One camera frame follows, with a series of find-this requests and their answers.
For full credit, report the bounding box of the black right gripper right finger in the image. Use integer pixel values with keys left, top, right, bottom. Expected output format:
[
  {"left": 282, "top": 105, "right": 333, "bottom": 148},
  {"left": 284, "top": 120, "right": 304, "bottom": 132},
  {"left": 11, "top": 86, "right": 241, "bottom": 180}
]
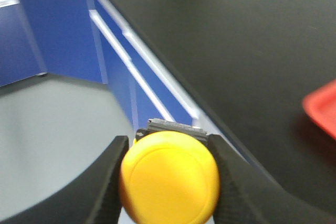
[{"left": 208, "top": 134, "right": 335, "bottom": 223}]

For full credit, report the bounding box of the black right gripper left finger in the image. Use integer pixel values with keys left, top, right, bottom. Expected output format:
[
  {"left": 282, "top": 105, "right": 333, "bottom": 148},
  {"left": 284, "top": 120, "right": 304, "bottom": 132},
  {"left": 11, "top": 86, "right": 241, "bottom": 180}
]
[{"left": 3, "top": 136, "right": 129, "bottom": 223}]

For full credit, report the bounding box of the red plastic tray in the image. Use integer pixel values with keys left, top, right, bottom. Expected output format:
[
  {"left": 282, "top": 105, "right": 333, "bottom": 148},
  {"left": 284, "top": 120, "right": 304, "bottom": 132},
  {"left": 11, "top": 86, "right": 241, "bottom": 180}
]
[{"left": 302, "top": 80, "right": 335, "bottom": 140}]

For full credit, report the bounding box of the blue and white lab cabinet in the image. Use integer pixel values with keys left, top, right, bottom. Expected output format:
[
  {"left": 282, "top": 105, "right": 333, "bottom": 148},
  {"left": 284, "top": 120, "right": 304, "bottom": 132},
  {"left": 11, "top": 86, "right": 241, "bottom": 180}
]
[{"left": 1, "top": 0, "right": 250, "bottom": 161}]

